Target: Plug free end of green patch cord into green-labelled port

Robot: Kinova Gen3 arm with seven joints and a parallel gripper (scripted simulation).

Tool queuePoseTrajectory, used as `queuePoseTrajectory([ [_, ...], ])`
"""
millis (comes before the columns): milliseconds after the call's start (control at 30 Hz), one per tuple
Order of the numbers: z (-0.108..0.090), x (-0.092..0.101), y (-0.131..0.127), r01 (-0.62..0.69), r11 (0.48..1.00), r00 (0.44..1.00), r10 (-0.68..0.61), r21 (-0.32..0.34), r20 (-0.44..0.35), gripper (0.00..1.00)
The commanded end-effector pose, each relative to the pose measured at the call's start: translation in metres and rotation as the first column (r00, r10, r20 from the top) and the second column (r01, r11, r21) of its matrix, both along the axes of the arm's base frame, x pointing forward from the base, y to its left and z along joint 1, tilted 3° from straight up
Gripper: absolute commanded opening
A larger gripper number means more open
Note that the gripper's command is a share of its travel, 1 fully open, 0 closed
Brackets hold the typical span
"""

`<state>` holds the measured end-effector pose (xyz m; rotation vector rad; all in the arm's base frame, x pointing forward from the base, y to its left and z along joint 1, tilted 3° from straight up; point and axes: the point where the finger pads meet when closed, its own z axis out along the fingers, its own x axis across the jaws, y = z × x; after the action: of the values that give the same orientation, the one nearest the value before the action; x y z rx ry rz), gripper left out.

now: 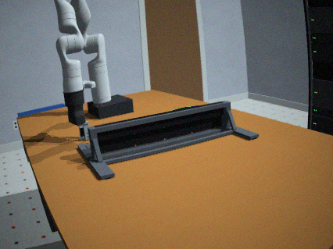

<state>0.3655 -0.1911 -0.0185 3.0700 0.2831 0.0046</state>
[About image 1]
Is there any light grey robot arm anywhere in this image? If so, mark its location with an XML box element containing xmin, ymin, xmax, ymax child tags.
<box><xmin>54</xmin><ymin>0</ymin><xmax>111</xmax><ymax>104</ymax></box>

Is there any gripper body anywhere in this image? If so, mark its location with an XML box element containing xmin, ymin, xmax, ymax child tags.
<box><xmin>63</xmin><ymin>76</ymin><xmax>95</xmax><ymax>125</ymax></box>

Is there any dark grey rack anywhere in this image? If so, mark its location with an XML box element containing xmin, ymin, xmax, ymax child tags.
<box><xmin>77</xmin><ymin>101</ymin><xmax>259</xmax><ymax>180</ymax></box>

